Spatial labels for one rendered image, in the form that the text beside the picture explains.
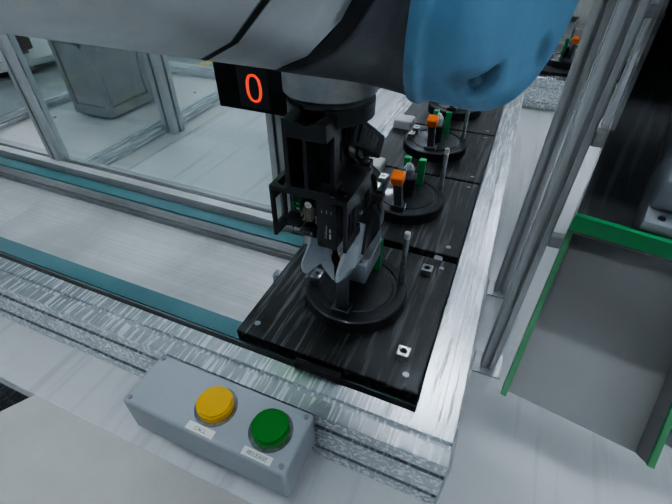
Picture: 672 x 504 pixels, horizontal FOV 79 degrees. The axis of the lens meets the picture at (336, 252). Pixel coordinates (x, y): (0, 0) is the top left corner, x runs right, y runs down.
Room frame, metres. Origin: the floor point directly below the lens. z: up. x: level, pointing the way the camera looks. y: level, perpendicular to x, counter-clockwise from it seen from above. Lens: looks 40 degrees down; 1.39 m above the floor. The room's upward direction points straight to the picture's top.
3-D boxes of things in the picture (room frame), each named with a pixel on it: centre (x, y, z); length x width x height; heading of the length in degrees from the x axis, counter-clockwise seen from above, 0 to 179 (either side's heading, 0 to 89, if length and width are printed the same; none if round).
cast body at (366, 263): (0.41, -0.03, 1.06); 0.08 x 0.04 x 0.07; 157
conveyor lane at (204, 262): (0.54, 0.24, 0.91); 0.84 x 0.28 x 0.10; 67
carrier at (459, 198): (0.64, -0.13, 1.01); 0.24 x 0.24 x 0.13; 67
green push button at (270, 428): (0.21, 0.07, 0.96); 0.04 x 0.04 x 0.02
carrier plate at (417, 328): (0.40, -0.03, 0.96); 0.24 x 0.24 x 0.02; 67
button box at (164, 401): (0.24, 0.13, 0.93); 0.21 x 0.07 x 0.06; 67
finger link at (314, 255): (0.33, 0.02, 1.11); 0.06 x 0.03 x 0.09; 157
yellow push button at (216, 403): (0.24, 0.13, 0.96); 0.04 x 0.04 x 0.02
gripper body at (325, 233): (0.32, 0.01, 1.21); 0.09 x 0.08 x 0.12; 157
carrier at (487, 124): (1.09, -0.32, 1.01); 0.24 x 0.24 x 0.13; 67
